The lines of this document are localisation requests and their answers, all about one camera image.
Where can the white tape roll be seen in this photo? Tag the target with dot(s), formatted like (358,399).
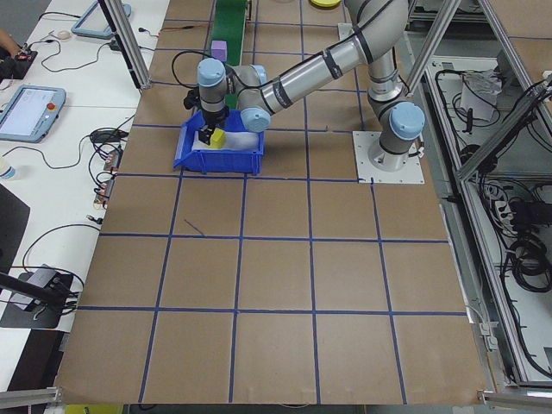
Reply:
(58,35)

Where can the V-shaped metal bar frame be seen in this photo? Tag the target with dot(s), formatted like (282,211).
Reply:
(504,131)

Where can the black flat panel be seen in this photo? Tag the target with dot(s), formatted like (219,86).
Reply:
(10,233)

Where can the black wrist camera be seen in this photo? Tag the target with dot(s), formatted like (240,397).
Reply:
(191,100)

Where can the purple foam cube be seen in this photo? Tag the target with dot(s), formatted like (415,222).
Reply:
(219,51)

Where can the white crumpled bag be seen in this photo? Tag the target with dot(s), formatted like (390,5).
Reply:
(478,99)

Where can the grey plastic bracket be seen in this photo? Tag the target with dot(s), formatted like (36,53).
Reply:
(487,334)

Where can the long black power adapter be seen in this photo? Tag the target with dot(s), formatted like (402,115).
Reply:
(105,136)

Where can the short aluminium profile bar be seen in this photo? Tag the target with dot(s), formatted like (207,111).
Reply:
(517,399)
(30,396)

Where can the small black power adapter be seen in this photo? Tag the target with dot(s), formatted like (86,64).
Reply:
(116,45)

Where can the light blue teach pendant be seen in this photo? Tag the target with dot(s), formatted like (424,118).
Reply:
(97,19)
(30,112)

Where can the green conveyor belt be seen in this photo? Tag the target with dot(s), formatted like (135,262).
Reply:
(228,21)

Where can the yellow plate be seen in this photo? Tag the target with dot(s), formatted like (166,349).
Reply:
(325,3)

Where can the white foam pad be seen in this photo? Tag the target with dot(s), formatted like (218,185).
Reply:
(241,140)

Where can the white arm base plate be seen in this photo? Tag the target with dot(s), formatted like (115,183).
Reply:
(345,32)
(409,174)

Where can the person hand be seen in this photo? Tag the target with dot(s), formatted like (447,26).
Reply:
(6,41)

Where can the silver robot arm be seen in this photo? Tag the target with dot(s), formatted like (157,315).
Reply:
(310,73)

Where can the black flat box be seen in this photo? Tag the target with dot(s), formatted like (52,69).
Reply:
(19,69)

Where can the black power brick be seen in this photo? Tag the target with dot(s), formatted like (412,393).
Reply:
(526,213)

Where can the blue plastic storage bin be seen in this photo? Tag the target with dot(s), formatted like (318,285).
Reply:
(224,163)

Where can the yellow foam cube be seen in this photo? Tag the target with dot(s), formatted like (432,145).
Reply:
(219,139)

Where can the small electronics board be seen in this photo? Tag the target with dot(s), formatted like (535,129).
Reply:
(104,192)
(113,160)

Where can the aluminium profile post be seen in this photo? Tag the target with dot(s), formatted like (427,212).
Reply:
(129,43)

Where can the white power strip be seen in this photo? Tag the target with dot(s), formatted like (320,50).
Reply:
(502,207)

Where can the black stand base plate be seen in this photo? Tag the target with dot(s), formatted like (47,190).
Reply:
(43,321)

